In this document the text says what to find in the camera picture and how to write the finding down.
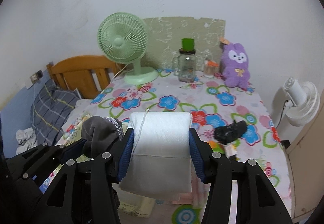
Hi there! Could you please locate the grey sock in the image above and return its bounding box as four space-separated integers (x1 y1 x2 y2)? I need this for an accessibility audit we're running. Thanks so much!
81 116 124 158

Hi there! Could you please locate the yellow cartoon tissue pack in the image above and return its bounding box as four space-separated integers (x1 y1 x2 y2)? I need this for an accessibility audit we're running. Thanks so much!
208 141 237 158

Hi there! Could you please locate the black plastic bag bundle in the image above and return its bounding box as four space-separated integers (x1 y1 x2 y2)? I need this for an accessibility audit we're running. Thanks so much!
214 121 247 145

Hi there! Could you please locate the white towel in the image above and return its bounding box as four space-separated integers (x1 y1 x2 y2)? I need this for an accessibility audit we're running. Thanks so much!
120 112 192 200

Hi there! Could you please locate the white crumpled cloth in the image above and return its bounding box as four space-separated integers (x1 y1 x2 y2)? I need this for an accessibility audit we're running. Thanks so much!
15 127 38 155

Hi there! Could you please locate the grey plaid pillow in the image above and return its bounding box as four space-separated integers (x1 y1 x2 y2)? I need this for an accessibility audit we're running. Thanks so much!
30 79 80 146

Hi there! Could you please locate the yellow fabric storage box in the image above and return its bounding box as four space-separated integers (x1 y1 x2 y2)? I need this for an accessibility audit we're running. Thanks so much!
37 112 157 218

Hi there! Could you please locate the beige door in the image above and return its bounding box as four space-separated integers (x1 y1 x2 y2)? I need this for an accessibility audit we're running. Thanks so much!
283 0 324 222

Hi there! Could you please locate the wooden bed headboard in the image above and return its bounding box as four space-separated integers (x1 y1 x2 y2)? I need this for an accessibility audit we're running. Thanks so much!
47 55 117 99

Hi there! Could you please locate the floral tablecloth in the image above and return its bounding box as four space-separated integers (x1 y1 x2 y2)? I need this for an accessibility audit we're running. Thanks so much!
56 69 293 223

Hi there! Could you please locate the white standing fan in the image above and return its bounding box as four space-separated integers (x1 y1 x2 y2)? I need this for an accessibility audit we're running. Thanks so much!
276 77 320 128

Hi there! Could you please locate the green desk fan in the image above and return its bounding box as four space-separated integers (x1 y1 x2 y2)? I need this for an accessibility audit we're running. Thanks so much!
97 12 158 85

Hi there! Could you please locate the toothpick jar orange lid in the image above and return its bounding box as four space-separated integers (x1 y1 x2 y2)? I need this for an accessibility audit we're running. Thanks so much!
203 59 218 78

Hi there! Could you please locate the purple plush bunny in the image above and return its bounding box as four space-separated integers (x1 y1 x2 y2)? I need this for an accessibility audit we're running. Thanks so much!
220 37 250 90

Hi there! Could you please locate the glass jar with green lid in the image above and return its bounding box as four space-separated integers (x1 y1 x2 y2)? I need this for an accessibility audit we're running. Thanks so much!
174 38 196 82

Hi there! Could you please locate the green patterned board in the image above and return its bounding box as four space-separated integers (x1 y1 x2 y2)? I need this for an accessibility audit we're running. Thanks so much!
141 17 226 71

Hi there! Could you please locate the wall power socket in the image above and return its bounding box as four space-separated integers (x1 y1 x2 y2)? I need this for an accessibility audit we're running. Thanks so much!
30 70 43 84

